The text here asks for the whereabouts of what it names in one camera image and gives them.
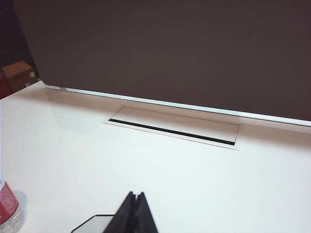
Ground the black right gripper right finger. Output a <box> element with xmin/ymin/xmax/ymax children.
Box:
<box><xmin>135</xmin><ymin>192</ymin><xmax>159</xmax><ymax>233</ymax></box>

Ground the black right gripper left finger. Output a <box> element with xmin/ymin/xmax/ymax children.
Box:
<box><xmin>104</xmin><ymin>191</ymin><xmax>138</xmax><ymax>233</ymax></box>

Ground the clear water bottle red label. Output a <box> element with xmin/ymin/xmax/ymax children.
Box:
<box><xmin>0</xmin><ymin>181</ymin><xmax>26</xmax><ymax>233</ymax></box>

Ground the brown desk partition panel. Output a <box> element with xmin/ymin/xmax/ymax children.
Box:
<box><xmin>13</xmin><ymin>0</ymin><xmax>311</xmax><ymax>127</ymax></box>

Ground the brown cardboard box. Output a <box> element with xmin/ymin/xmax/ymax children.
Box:
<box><xmin>1</xmin><ymin>61</ymin><xmax>40</xmax><ymax>92</ymax></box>

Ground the red background object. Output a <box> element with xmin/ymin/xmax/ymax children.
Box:
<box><xmin>0</xmin><ymin>74</ymin><xmax>13</xmax><ymax>100</ymax></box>

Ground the grey transparent plastic handled cup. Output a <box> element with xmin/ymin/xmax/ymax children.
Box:
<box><xmin>70</xmin><ymin>213</ymin><xmax>118</xmax><ymax>233</ymax></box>

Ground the white desk cable slot cover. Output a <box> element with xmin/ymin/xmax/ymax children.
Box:
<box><xmin>102</xmin><ymin>105</ymin><xmax>241</xmax><ymax>151</ymax></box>

